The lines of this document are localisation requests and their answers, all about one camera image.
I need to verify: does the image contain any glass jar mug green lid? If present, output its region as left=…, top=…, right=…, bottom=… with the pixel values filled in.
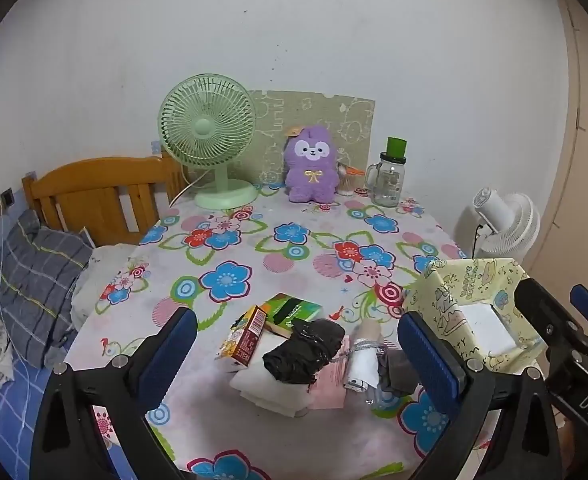
left=365, top=137, right=407, bottom=207

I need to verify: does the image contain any red yellow snack box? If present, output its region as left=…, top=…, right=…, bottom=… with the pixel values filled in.
left=216, top=305, right=267, bottom=367

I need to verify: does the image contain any grey plaid pillow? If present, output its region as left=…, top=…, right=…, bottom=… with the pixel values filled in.
left=0, top=209, right=94, bottom=368

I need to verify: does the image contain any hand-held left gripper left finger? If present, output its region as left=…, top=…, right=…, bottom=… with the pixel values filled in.
left=30, top=305, right=199, bottom=480

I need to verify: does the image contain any yellow printed storage box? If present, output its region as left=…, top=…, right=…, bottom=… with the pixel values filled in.
left=405, top=257, right=545, bottom=373

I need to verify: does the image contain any wooden headboard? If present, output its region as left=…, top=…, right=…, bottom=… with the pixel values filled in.
left=22, top=152, right=187, bottom=247

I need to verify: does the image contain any cotton swab container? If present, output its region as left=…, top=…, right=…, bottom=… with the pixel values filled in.
left=337, top=162, right=365, bottom=197

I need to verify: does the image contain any white cloth bundle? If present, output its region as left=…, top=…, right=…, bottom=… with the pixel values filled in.
left=343, top=322, right=382, bottom=392

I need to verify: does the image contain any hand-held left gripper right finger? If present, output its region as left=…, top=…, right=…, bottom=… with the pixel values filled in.
left=398, top=310, right=560, bottom=480

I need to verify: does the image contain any floral tablecloth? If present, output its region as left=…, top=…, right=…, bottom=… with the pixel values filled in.
left=66, top=182, right=480, bottom=480

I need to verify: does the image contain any black plastic bag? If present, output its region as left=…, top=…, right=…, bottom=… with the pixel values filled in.
left=263, top=318, right=346, bottom=386

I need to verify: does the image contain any purple plush toy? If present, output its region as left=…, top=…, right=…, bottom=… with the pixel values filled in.
left=283, top=125, right=339, bottom=205

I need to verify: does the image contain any white standing fan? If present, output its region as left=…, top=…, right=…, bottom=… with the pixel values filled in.
left=471, top=187, right=541, bottom=260

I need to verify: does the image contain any green desk fan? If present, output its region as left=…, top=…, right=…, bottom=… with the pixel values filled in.
left=158, top=74, right=259, bottom=210

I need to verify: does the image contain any white fan cable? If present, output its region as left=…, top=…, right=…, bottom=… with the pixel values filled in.
left=168, top=169, right=212, bottom=208

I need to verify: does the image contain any white soft pack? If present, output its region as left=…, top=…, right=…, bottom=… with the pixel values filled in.
left=459, top=305, right=517, bottom=356

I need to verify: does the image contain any green packet box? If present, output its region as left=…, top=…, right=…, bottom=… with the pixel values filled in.
left=259, top=293, right=323, bottom=338

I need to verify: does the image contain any white towel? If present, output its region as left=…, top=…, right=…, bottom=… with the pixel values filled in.
left=230, top=360, right=319, bottom=417

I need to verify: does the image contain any blue checked bed sheet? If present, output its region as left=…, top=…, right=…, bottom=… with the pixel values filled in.
left=0, top=340, right=109, bottom=480

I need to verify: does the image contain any beige printed wall mat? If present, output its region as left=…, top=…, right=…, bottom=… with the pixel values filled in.
left=246, top=89, right=376, bottom=192

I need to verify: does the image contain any pink packet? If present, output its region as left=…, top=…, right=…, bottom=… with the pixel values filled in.
left=308, top=335, right=355, bottom=411

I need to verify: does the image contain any white crumpled bedding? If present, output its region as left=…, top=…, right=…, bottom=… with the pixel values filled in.
left=71, top=242, right=139, bottom=328

